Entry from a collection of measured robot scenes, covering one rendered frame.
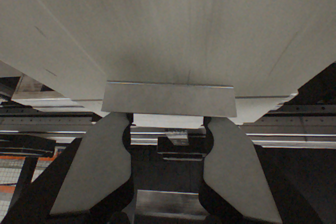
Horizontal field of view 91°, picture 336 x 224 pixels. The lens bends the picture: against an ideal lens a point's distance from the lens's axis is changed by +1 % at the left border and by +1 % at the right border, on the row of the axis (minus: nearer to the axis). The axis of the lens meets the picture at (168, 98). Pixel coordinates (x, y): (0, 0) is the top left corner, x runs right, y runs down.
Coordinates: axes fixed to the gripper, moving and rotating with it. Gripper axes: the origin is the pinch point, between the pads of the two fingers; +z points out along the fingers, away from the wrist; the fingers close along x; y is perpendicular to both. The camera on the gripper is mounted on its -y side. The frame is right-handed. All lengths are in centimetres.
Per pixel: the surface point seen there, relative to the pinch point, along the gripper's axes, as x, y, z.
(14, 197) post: -84, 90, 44
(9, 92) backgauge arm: -52, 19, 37
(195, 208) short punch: 3.5, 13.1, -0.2
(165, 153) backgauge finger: -0.2, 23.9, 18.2
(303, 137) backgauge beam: 34.0, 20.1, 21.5
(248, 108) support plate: 7.3, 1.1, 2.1
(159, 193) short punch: -0.7, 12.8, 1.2
